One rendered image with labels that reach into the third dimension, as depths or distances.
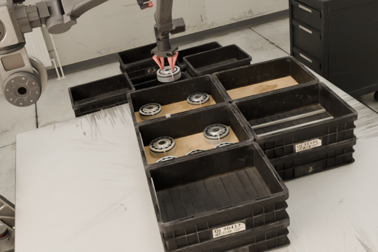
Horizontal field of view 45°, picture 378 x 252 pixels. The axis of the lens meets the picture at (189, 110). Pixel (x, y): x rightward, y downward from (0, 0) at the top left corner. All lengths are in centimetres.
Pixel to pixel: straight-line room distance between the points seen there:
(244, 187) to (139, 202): 44
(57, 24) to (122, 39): 337
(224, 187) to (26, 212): 81
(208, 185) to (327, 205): 42
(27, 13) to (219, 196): 85
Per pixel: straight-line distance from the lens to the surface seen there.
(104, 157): 210
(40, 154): 227
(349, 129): 179
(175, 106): 211
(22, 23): 153
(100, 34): 482
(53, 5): 155
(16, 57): 186
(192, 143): 182
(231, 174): 164
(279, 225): 147
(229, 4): 513
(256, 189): 157
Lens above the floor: 185
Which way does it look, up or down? 30 degrees down
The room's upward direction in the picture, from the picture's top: 9 degrees counter-clockwise
